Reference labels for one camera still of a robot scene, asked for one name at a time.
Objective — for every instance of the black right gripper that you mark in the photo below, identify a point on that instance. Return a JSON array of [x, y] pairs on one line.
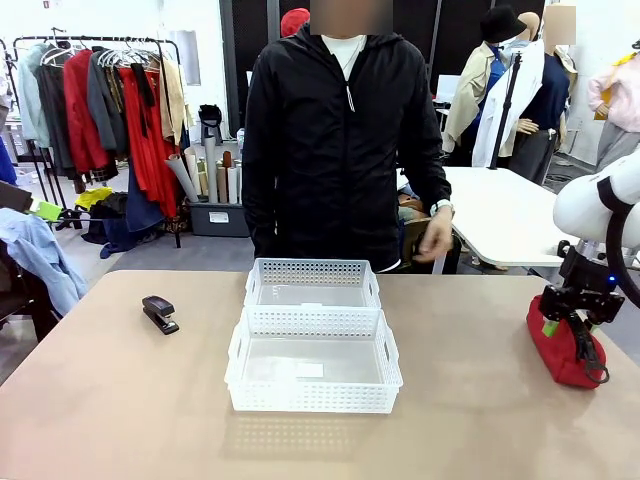
[[582, 302]]

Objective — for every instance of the red zipper pouch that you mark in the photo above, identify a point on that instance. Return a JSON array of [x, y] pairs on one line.
[[560, 357]]

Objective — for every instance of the person's left forearm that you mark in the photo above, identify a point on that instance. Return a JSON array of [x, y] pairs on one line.
[[434, 182]]

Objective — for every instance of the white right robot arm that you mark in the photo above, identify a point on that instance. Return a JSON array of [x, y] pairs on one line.
[[582, 205]]

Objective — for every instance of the person's left hand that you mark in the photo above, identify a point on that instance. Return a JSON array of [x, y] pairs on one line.
[[434, 240]]

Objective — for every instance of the white table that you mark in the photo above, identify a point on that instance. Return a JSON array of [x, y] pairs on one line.
[[500, 215]]

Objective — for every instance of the silver wristwatch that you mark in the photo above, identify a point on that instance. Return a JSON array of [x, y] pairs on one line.
[[442, 207]]

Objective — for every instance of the black tripod pole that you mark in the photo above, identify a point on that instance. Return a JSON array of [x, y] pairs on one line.
[[506, 110]]

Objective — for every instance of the mannequin in navy top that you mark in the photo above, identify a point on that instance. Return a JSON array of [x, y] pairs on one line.
[[550, 100]]

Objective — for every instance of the mannequin in pink top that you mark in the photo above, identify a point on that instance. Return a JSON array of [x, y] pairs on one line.
[[620, 95]]

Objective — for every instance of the mannequin in beige trench coat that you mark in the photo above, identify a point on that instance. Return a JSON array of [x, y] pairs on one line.
[[467, 100]]

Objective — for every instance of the mannequin in white coat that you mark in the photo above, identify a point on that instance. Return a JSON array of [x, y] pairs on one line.
[[530, 75]]

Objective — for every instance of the small white perforated plastic basket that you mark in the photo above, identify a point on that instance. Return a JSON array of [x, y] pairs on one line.
[[310, 272]]

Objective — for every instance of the large white perforated plastic basket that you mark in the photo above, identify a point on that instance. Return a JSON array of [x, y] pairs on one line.
[[310, 397]]

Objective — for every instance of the person in black jacket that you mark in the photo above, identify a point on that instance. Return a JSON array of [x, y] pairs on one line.
[[330, 150]]

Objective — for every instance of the black bucket hat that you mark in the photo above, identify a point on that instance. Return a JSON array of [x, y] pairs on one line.
[[500, 25]]

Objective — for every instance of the grey storage bin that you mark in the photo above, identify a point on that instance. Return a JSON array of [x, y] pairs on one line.
[[220, 220]]

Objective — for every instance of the cream paper roll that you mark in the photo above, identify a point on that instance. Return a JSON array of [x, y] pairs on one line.
[[232, 185]]

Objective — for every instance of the grey cardboard tube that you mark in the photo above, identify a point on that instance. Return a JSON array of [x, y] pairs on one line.
[[210, 170]]

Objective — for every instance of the black stapler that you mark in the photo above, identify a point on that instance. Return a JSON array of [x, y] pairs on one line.
[[159, 311]]

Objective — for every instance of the red hat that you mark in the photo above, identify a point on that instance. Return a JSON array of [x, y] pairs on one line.
[[294, 21]]

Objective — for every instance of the white paper roll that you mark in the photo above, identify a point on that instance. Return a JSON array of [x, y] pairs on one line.
[[182, 177]]

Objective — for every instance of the black bag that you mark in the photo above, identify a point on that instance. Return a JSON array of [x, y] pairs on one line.
[[210, 117]]

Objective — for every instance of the blue denim garment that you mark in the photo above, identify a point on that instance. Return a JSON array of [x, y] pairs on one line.
[[142, 210]]

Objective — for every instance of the long red dress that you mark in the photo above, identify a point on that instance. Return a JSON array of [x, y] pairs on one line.
[[152, 165]]

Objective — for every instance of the beige hanging garment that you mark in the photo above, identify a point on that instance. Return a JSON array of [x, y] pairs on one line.
[[175, 100]]

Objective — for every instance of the black metal clothing rack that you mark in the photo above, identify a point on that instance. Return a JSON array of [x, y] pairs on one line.
[[170, 100]]

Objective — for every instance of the black garment pile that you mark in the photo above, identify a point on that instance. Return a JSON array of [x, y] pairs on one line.
[[107, 215]]

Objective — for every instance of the yellow garment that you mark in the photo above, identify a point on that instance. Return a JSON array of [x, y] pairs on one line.
[[92, 197]]

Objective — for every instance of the grey hanging jacket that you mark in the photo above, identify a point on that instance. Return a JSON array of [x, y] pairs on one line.
[[107, 105]]

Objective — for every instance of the red hanging jacket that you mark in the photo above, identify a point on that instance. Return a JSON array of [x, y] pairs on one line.
[[82, 115]]

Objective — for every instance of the green flat tag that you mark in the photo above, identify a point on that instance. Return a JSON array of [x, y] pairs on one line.
[[46, 210]]

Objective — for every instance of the light blue shirt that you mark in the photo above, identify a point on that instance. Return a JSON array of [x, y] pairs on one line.
[[35, 250]]

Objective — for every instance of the dark chair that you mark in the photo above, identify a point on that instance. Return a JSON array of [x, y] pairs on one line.
[[20, 305]]

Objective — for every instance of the dark grey hanging garment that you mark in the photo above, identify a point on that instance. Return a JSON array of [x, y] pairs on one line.
[[55, 120]]

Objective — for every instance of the dark brown panel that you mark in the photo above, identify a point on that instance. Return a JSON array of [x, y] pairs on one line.
[[14, 196]]

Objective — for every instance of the pale teal coat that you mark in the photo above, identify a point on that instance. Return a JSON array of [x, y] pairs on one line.
[[31, 95]]

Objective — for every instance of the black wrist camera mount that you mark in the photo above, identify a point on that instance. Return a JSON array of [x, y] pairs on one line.
[[585, 272]]

